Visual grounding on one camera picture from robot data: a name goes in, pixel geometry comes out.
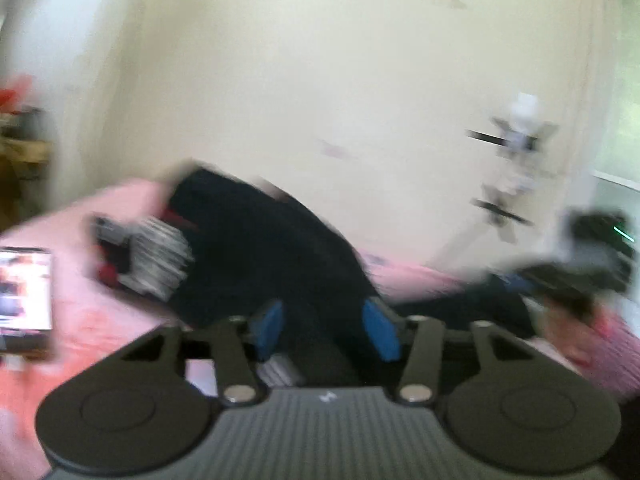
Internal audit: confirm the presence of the person's checked clothing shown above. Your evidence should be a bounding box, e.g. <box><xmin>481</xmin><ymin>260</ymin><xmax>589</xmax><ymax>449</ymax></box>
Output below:
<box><xmin>530</xmin><ymin>305</ymin><xmax>640</xmax><ymax>402</ymax></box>

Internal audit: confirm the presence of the white power strip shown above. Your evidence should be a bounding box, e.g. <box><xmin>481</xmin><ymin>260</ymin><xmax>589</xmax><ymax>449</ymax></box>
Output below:
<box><xmin>492</xmin><ymin>117</ymin><xmax>558</xmax><ymax>162</ymax></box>

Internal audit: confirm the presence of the pink floral bed sheet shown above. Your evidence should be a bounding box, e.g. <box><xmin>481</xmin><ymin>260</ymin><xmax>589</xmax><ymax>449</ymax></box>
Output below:
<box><xmin>0</xmin><ymin>180</ymin><xmax>640</xmax><ymax>480</ymax></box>

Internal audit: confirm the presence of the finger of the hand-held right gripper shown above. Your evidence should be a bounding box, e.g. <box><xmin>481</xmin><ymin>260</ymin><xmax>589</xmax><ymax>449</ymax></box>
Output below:
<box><xmin>481</xmin><ymin>264</ymin><xmax>540</xmax><ymax>297</ymax></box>

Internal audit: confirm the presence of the window with white frame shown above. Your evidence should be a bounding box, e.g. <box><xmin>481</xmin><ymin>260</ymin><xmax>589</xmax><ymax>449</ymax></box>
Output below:
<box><xmin>590</xmin><ymin>0</ymin><xmax>640</xmax><ymax>261</ymax></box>

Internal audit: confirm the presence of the brown wooden furniture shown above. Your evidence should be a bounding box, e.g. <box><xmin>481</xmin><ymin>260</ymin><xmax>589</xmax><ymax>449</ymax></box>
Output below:
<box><xmin>0</xmin><ymin>105</ymin><xmax>53</xmax><ymax>231</ymax></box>

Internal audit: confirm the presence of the black patterned knit sweater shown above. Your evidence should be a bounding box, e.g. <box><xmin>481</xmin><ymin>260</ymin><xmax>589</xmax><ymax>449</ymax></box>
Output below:
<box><xmin>92</xmin><ymin>162</ymin><xmax>535</xmax><ymax>387</ymax></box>

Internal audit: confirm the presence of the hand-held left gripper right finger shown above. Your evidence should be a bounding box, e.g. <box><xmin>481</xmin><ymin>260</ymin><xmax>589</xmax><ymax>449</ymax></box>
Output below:
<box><xmin>362</xmin><ymin>297</ymin><xmax>541</xmax><ymax>406</ymax></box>

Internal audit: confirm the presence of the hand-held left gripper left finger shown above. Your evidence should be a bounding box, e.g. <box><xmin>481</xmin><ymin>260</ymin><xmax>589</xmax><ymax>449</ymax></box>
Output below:
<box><xmin>120</xmin><ymin>300</ymin><xmax>286</xmax><ymax>407</ymax></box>

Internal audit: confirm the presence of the red item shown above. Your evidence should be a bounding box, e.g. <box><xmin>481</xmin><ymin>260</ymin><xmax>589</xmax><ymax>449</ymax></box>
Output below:
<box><xmin>0</xmin><ymin>74</ymin><xmax>37</xmax><ymax>112</ymax></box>

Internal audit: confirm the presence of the white plug adapter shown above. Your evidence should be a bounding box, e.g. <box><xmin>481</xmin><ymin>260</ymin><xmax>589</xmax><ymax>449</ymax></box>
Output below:
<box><xmin>505</xmin><ymin>92</ymin><xmax>542</xmax><ymax>126</ymax></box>

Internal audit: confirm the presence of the phone with lit screen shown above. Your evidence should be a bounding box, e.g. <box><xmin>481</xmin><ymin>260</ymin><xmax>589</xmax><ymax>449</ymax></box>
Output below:
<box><xmin>0</xmin><ymin>246</ymin><xmax>55</xmax><ymax>356</ymax></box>

